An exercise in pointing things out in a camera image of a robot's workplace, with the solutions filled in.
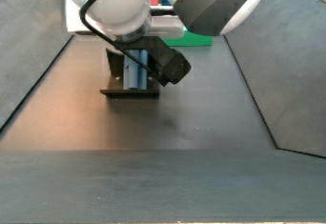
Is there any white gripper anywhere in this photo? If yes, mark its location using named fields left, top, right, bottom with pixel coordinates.
left=65, top=0, right=186, bottom=40

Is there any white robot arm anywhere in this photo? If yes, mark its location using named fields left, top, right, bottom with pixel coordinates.
left=71, top=0, right=261, bottom=42

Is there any black curved fixture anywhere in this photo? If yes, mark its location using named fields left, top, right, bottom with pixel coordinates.
left=101, top=50, right=159, bottom=98

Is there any blue cylinder block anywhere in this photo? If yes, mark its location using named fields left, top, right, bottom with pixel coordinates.
left=161, top=0, right=171, bottom=6

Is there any green shape sorter base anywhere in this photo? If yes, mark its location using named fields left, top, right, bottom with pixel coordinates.
left=163, top=30, right=213, bottom=47

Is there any black camera cable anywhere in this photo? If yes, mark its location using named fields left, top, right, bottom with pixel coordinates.
left=79, top=0, right=165, bottom=83

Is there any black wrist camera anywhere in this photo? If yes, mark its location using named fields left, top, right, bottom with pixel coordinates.
left=114, top=36, right=191, bottom=86

